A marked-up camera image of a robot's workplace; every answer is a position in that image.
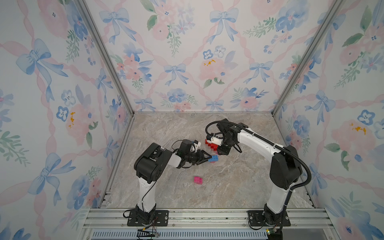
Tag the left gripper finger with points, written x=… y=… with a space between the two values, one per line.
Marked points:
x=204 y=161
x=205 y=154

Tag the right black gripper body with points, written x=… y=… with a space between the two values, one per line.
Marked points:
x=225 y=145

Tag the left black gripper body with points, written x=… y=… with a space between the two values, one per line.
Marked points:
x=194 y=158

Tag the blue 2x4 lego brick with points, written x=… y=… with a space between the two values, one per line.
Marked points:
x=214 y=159

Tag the red 2x4 lego brick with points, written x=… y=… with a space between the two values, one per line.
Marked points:
x=214 y=147

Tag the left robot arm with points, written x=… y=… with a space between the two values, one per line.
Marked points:
x=150 y=166

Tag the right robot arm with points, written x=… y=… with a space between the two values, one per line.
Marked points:
x=285 y=168

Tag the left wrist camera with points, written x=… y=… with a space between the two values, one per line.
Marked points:
x=196 y=146

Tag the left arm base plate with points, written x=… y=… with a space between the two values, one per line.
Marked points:
x=138 y=218

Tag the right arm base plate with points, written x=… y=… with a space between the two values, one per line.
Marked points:
x=258 y=218

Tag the aluminium front rail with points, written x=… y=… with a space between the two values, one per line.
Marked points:
x=207 y=224

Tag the left corner aluminium post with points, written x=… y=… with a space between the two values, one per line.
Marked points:
x=95 y=34

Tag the corner aluminium post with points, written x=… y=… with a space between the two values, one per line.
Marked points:
x=328 y=19
x=95 y=34

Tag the right corner aluminium post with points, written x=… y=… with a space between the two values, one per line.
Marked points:
x=328 y=19

